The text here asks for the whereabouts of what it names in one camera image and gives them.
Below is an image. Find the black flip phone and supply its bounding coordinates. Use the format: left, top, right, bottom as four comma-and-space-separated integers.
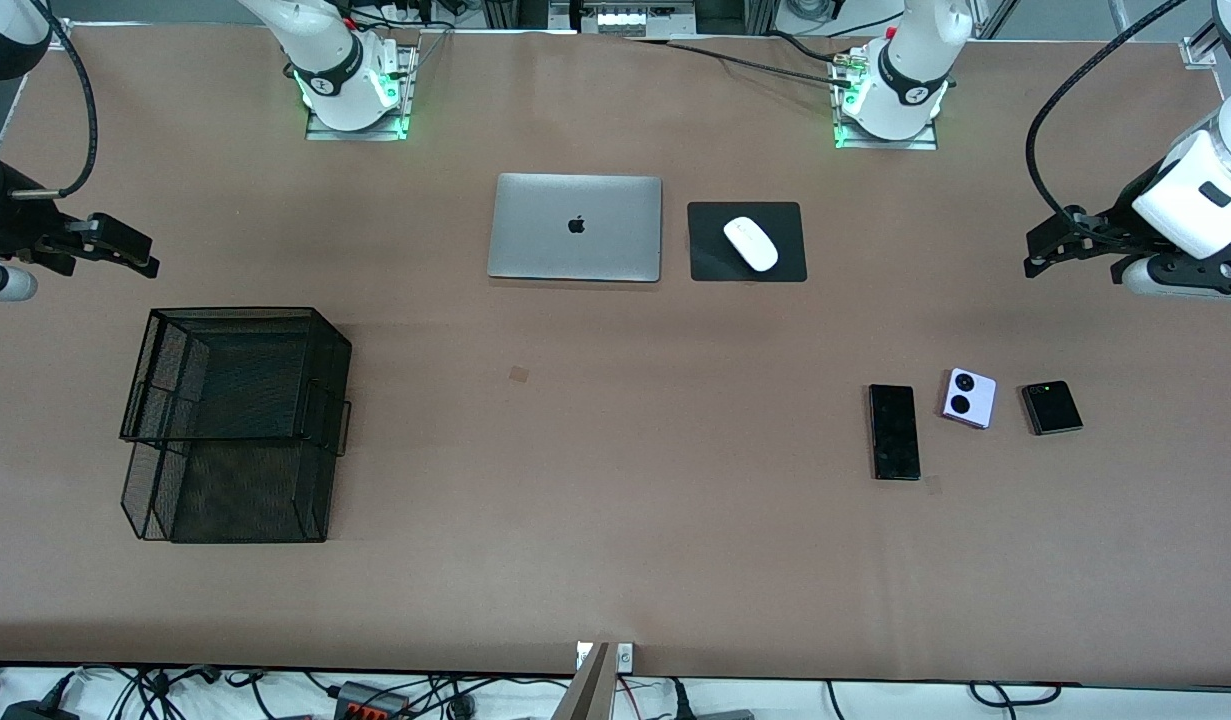
1021, 380, 1084, 436

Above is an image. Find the lilac flip phone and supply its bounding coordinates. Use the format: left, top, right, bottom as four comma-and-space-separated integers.
941, 367, 998, 430

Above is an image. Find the black bar smartphone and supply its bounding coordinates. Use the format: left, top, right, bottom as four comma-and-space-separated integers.
868, 384, 922, 482

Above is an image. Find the black mesh two-tier tray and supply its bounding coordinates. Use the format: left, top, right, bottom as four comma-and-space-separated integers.
119, 306, 354, 545

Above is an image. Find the white computer mouse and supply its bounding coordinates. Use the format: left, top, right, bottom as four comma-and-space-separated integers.
723, 216, 780, 273

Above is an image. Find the black mouse pad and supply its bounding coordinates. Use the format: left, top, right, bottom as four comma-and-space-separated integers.
687, 201, 808, 283

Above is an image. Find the silver closed laptop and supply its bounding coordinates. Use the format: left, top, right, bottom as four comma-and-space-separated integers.
487, 173, 664, 284

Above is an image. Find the white power strip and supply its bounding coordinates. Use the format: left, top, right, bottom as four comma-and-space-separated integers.
595, 8, 698, 38

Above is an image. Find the black orange power strip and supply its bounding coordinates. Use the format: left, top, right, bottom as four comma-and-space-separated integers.
335, 681, 413, 720

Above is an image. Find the grey beam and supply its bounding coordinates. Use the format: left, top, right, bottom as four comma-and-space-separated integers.
552, 645, 613, 720

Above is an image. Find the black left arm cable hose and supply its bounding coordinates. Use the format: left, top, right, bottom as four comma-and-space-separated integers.
1024, 0, 1191, 236

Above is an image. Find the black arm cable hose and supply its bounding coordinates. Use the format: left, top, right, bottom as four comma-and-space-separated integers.
33, 0, 99, 199
1024, 0, 1191, 236

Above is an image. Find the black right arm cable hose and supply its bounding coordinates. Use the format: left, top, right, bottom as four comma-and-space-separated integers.
33, 0, 99, 199

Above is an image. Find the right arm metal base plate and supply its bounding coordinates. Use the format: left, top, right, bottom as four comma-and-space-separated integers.
305, 40, 418, 142

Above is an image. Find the black cable on table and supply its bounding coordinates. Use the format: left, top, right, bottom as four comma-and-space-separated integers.
625, 36, 858, 89

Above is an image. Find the black looped floor cable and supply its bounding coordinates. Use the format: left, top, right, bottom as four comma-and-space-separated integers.
969, 682, 1062, 707

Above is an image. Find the white metal table bracket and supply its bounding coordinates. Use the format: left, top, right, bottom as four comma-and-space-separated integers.
575, 641, 636, 673

